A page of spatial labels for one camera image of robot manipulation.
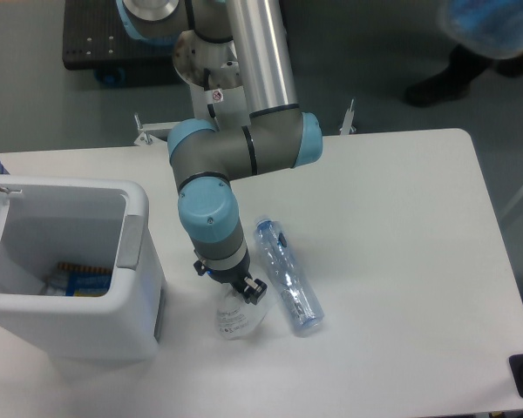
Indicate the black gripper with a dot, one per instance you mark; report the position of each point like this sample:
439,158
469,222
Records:
250,289

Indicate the clear plastic water bottle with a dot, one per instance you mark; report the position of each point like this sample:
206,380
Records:
299,302

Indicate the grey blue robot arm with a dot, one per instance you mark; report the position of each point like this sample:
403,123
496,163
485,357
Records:
239,57

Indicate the white trash can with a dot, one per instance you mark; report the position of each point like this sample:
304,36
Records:
89,222

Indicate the blue yellow snack package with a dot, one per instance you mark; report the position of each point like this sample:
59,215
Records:
75,280

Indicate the person in dark trousers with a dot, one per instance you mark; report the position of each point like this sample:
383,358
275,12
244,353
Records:
455,80

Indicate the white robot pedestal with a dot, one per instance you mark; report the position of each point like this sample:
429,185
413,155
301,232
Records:
213,76

